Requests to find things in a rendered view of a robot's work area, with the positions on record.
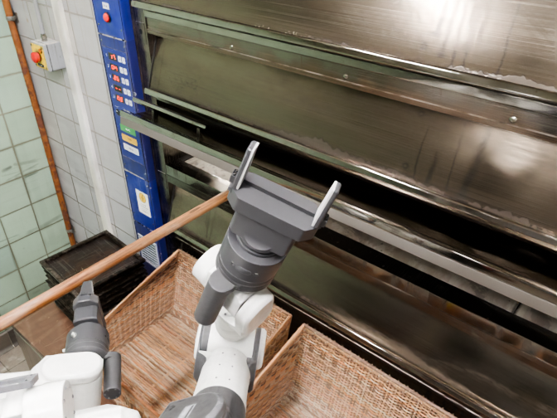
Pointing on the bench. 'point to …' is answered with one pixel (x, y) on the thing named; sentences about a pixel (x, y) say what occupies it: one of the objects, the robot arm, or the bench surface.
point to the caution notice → (142, 202)
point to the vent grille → (151, 255)
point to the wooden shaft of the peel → (107, 263)
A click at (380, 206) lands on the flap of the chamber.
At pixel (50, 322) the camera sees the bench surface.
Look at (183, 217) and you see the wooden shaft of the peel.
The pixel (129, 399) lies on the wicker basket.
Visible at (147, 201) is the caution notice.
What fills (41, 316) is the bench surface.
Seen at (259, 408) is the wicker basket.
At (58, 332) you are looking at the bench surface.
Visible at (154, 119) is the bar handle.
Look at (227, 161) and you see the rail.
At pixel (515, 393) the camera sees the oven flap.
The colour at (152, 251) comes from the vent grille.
